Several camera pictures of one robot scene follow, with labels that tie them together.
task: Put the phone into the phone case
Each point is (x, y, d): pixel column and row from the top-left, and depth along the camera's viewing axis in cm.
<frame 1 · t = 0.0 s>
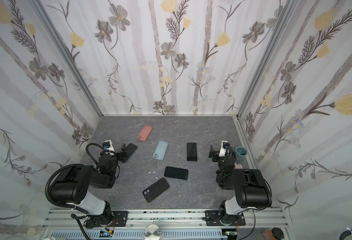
left hand: (113, 141, 90), fingers open
right hand: (217, 143, 89), fingers open
pink phone case: (144, 133, 111), on the table
light blue phone case: (160, 150, 103), on the table
black phone far left: (130, 148, 105), on the table
purple-edged black phone: (191, 150, 103), on the table
blue-edged black phone: (176, 173, 92), on the table
black phone case: (155, 189, 86), on the table
teal ceramic cup: (242, 150, 95), point 7 cm above the table

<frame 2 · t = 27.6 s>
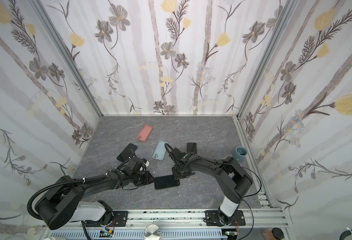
left hand: (152, 176, 86), fingers closed
right hand: (172, 172, 87), fingers closed
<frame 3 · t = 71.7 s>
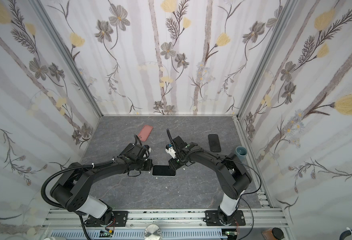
left hand: (151, 161, 91), fingers closed
right hand: (169, 161, 87), fingers open
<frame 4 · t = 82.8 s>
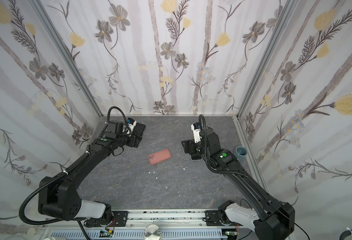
left hand: (134, 132, 86), fingers open
right hand: (186, 138, 74), fingers open
pink phone case: (159, 156, 100), on the table
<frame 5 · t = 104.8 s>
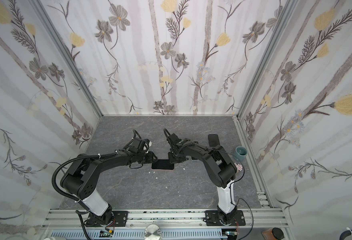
left hand: (154, 154, 93), fingers open
right hand: (169, 158, 94), fingers closed
